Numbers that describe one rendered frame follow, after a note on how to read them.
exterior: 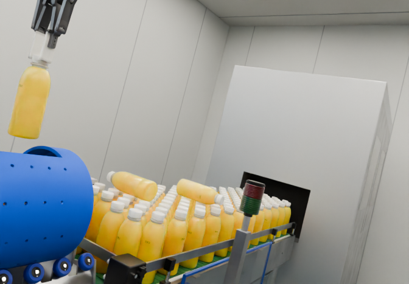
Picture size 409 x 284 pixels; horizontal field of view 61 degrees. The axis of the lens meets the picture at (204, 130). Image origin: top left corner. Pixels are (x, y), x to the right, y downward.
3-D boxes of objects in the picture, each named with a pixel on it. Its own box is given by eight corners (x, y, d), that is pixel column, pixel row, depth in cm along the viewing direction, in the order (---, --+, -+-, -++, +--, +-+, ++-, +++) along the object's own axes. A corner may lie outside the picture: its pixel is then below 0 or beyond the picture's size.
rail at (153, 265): (132, 275, 92) (136, 264, 92) (293, 225, 230) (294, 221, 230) (135, 277, 92) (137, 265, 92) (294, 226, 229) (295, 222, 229)
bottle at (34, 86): (28, 134, 91) (44, 65, 90) (44, 140, 87) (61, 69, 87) (0, 131, 84) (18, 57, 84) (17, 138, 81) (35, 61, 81)
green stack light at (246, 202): (235, 209, 109) (239, 194, 110) (243, 208, 115) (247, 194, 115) (254, 215, 106) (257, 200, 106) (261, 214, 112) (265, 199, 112)
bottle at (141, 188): (141, 194, 113) (103, 179, 123) (149, 205, 118) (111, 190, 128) (153, 177, 117) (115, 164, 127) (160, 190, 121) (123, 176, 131)
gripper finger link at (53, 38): (57, 28, 85) (65, 29, 83) (52, 48, 85) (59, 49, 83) (52, 26, 84) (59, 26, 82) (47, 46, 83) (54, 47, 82)
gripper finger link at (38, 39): (37, 30, 85) (35, 30, 85) (29, 58, 85) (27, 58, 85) (47, 35, 88) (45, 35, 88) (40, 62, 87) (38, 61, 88)
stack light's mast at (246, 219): (230, 228, 109) (243, 179, 110) (239, 226, 115) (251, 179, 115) (249, 235, 106) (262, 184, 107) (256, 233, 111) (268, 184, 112)
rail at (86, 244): (41, 225, 112) (43, 216, 112) (42, 225, 113) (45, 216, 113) (131, 276, 92) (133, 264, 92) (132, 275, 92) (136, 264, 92)
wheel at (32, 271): (20, 266, 77) (26, 263, 76) (39, 262, 81) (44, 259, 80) (23, 286, 75) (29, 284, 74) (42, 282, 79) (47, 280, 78)
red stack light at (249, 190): (239, 194, 110) (242, 182, 110) (247, 193, 115) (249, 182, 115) (257, 199, 106) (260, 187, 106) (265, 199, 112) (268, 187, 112)
